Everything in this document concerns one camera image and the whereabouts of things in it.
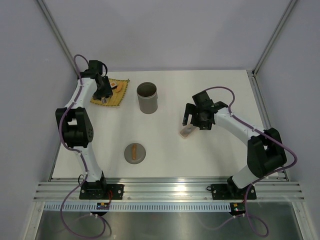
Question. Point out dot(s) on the clear cutlery case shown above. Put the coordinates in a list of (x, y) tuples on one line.
[(185, 135)]

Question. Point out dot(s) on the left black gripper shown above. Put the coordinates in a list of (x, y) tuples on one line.
[(107, 92)]

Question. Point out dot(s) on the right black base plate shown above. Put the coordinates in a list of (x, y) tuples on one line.
[(224, 191)]

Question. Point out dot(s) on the aluminium front rail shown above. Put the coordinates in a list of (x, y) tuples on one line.
[(173, 189)]

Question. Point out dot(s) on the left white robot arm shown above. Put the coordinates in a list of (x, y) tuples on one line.
[(76, 131)]

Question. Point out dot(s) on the sushi roll piece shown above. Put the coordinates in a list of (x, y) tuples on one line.
[(113, 85)]

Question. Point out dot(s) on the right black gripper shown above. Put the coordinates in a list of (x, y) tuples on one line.
[(191, 109)]

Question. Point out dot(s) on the orange food slice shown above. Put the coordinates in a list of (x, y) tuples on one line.
[(119, 87)]

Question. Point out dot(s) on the white slotted cable duct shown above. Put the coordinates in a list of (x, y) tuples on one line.
[(138, 207)]

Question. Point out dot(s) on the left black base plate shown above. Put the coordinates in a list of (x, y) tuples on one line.
[(98, 191)]

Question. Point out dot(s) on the bamboo mat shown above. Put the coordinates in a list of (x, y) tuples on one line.
[(117, 98)]

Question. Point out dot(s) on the grey cylindrical lunch container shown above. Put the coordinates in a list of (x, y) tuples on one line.
[(147, 97)]

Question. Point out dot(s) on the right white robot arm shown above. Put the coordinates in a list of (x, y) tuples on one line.
[(264, 151)]

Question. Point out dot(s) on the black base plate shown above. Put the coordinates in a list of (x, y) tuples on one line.
[(224, 191), (98, 191)]

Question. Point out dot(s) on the brown lid handle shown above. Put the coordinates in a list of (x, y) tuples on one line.
[(134, 152)]

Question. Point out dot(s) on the grey round lid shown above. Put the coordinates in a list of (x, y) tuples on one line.
[(141, 154)]

